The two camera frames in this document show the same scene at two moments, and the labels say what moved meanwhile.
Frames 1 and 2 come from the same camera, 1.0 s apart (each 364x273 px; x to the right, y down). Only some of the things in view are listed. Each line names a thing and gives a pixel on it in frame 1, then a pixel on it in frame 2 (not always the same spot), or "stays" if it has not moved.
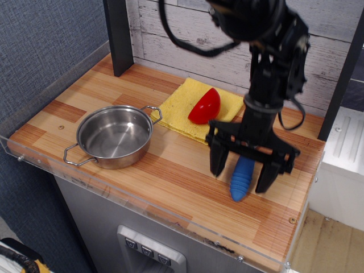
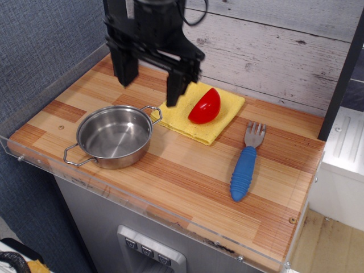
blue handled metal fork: (241, 177) stays
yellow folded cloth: (172, 112) stays
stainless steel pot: (115, 136) stays
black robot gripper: (254, 137) to (154, 29)
